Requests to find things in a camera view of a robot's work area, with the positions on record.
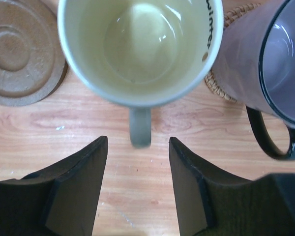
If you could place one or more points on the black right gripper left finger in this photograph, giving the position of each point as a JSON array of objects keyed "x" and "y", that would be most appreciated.
[{"x": 59, "y": 200}]

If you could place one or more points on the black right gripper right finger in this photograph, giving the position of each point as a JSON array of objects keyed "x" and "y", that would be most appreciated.
[{"x": 213, "y": 202}]

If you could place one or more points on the brown wooden coaster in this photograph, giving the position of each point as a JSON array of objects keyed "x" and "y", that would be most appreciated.
[{"x": 32, "y": 64}]

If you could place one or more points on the purple mug black handle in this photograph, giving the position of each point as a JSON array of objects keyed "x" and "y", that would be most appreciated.
[{"x": 256, "y": 66}]

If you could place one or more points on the white mug green handle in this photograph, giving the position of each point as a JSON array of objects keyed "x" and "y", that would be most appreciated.
[{"x": 140, "y": 54}]

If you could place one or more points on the woven rattan coaster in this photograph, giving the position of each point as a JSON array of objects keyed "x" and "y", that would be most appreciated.
[{"x": 231, "y": 16}]

